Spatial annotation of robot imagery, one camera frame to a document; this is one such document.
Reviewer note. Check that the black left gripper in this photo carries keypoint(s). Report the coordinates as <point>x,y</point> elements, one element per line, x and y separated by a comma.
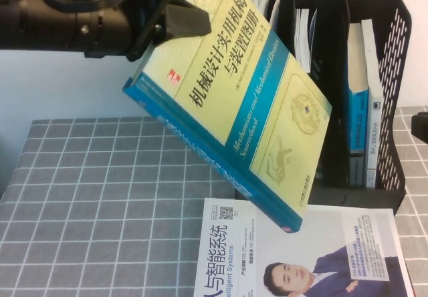
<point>143,19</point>

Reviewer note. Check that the yellow mechanical design book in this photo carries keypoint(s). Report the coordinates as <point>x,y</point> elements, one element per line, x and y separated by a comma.
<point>234,93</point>

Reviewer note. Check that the white spine thin book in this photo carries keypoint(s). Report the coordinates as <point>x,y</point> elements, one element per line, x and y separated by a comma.
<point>375,126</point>

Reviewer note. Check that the blue spine book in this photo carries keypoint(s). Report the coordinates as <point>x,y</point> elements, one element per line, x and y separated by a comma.
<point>357,109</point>

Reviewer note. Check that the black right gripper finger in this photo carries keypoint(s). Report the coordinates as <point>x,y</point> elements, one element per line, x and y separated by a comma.
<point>421,126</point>

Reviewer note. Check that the grey white-checked tablecloth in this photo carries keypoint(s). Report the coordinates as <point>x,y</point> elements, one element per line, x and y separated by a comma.
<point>83,193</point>

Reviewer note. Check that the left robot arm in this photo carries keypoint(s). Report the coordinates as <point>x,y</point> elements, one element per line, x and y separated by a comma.
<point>50,26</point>

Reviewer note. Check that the black perforated book stand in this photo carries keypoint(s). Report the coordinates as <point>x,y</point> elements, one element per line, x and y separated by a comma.
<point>361,197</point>

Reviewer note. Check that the magazine with man cover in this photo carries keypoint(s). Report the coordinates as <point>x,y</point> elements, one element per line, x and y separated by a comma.
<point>334,233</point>

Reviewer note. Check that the black spine robotics book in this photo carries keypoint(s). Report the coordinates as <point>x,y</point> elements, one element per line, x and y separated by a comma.
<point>301,36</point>

